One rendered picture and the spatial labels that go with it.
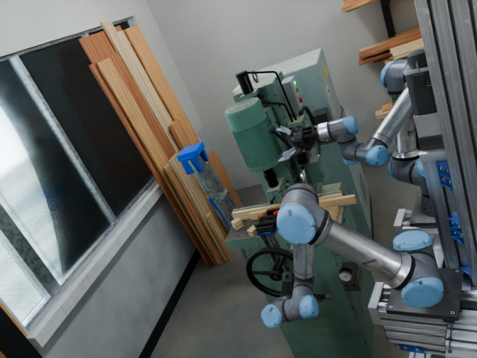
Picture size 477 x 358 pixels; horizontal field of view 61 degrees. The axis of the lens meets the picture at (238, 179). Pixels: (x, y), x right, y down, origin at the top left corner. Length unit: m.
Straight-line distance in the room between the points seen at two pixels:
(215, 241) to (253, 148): 1.79
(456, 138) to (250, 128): 0.83
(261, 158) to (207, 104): 2.65
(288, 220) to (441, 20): 0.67
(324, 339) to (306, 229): 1.29
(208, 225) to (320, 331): 1.48
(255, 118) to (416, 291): 0.95
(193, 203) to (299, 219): 2.24
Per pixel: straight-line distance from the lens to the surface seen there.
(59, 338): 2.61
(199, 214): 3.38
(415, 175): 1.86
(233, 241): 2.05
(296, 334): 2.41
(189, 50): 4.34
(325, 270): 2.03
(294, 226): 1.18
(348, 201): 1.96
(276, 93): 1.99
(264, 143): 1.83
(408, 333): 1.68
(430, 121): 1.44
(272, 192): 1.95
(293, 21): 4.04
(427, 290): 1.31
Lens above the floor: 1.92
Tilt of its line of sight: 22 degrees down
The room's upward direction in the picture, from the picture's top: 24 degrees counter-clockwise
